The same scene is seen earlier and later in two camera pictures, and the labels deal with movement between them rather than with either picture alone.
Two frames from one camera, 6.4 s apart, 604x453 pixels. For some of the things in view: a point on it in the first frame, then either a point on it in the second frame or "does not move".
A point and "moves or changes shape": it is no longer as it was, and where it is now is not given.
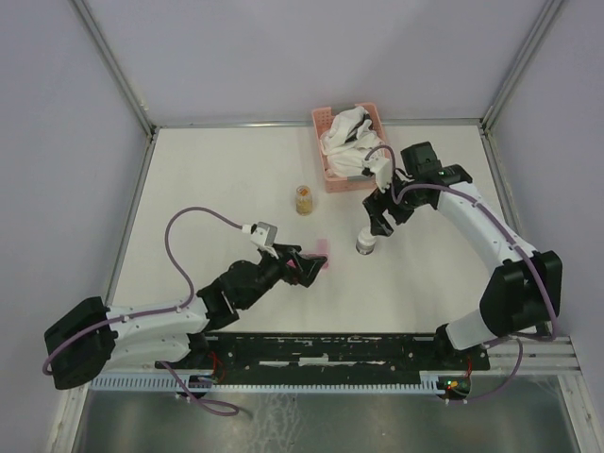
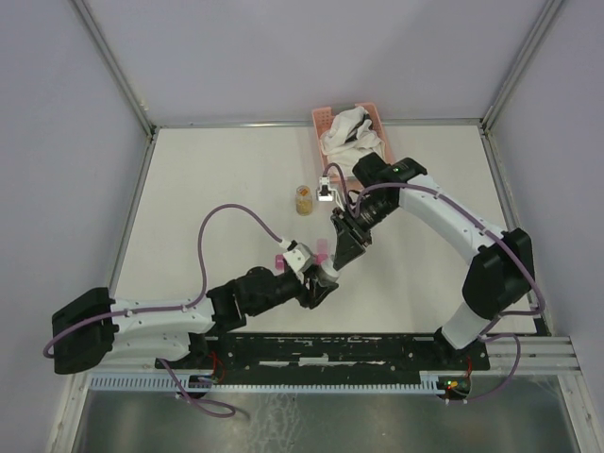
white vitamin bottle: [365, 241] moves or changes shape
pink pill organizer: [322, 251] does not move
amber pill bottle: [304, 200] does not move
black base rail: [323, 355] does not move
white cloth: [347, 141] does not move
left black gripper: [307, 267] -> [316, 293]
